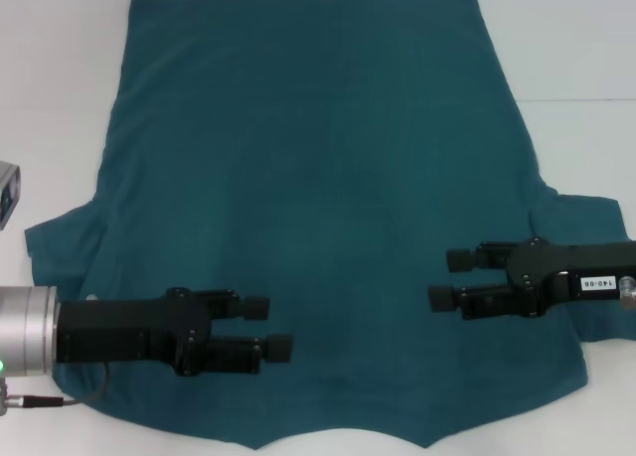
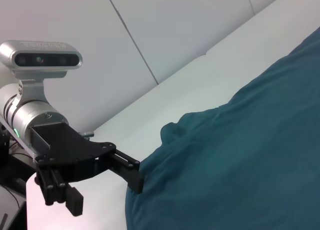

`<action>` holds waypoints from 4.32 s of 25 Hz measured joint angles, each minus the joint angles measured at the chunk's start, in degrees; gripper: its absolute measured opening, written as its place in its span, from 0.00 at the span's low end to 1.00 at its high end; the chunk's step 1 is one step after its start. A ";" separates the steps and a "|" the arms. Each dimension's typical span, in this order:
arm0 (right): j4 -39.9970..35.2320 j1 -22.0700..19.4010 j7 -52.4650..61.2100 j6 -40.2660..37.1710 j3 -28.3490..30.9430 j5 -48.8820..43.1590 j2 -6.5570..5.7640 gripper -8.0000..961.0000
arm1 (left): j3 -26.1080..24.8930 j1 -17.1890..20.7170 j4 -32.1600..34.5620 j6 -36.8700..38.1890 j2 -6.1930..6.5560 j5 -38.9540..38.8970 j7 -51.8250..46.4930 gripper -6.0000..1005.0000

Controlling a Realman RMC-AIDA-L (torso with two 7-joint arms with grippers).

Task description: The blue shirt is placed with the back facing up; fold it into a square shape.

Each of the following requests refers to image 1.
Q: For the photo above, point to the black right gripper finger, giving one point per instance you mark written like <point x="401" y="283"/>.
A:
<point x="459" y="259"/>
<point x="442" y="298"/>

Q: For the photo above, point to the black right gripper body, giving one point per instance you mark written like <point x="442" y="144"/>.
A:
<point x="561" y="262"/>

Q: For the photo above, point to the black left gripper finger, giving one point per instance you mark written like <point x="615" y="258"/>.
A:
<point x="278" y="349"/>
<point x="256" y="308"/>

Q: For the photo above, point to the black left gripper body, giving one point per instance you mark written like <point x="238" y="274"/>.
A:
<point x="114" y="329"/>

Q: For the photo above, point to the blue teal shirt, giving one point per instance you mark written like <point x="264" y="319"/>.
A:
<point x="323" y="178"/>

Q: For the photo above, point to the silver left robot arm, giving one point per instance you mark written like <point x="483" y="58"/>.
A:
<point x="27" y="332"/>

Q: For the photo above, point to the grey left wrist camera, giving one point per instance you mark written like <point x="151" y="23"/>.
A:
<point x="7" y="193"/>

